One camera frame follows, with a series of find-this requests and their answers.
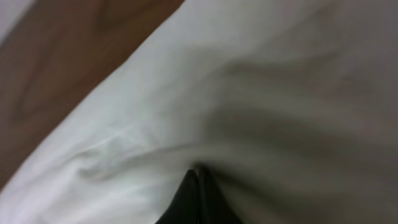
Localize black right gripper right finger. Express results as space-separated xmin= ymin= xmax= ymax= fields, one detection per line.
xmin=198 ymin=166 xmax=243 ymax=224

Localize white t-shirt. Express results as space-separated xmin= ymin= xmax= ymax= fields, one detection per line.
xmin=1 ymin=1 xmax=397 ymax=223

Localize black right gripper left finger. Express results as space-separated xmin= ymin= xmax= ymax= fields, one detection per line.
xmin=155 ymin=169 xmax=199 ymax=224

